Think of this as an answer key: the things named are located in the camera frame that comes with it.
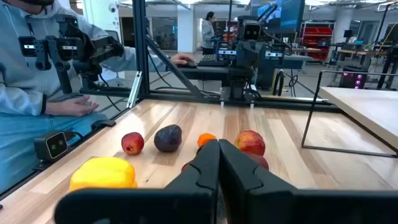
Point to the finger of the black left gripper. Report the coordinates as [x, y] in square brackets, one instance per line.
[246, 56]
[258, 56]

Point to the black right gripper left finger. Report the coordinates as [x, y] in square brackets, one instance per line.
[186, 202]

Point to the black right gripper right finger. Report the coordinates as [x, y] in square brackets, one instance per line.
[264, 202]

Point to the small red strawberry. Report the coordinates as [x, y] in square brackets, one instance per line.
[185, 166]

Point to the dark red oval fruit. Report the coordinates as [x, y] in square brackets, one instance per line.
[260, 161]

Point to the red yellow apple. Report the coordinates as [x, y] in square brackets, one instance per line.
[250, 142]

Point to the small orange tangerine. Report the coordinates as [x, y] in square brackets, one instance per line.
[205, 139]

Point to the dark purple plum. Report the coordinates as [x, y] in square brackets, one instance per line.
[168, 138]

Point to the red pomegranate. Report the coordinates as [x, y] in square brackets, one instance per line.
[132, 143]

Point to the yellow bell pepper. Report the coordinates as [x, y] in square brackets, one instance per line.
[102, 172]

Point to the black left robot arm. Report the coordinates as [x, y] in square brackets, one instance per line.
[240, 82]

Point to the black keyboard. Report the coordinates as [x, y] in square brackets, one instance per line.
[207, 59]

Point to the black desk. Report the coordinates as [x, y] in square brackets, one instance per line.
[205, 72]

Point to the person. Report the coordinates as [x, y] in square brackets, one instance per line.
[21, 81]
[207, 31]

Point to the black computer mouse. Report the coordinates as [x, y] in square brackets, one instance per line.
[191, 64]

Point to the person's hand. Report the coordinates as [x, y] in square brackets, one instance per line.
[74, 107]
[182, 58]

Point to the blue screen monitor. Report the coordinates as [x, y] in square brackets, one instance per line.
[281, 14]

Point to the red storage bin rack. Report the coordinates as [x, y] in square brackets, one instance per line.
[315, 40]

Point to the computer case pink lights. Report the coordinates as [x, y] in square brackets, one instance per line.
[353, 79]

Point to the raised wooden shelf black legs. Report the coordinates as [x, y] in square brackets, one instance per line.
[367, 109]

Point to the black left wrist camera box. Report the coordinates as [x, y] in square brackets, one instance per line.
[252, 31]

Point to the black aluminium table frame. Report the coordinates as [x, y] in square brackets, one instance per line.
[140, 46]

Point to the white security camera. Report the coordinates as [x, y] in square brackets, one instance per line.
[112, 7]

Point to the black table-level camera box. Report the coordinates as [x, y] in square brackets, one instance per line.
[51, 145]

